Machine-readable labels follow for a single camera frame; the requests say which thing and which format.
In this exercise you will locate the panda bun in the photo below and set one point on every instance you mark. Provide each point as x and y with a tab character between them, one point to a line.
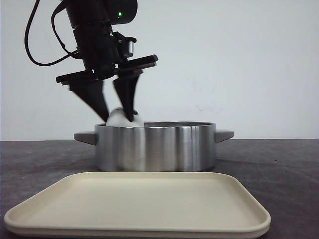
117	118

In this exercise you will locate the stainless steel steamer pot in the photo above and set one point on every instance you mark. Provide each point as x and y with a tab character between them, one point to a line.
182	146

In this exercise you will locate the beige rectangular tray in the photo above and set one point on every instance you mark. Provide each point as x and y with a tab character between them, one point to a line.
141	205

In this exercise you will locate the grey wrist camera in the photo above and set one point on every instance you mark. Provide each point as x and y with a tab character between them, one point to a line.
125	45

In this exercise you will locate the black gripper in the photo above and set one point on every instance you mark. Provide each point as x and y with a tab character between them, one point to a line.
97	48

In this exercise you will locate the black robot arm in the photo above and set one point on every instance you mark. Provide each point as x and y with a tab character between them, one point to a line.
114	12

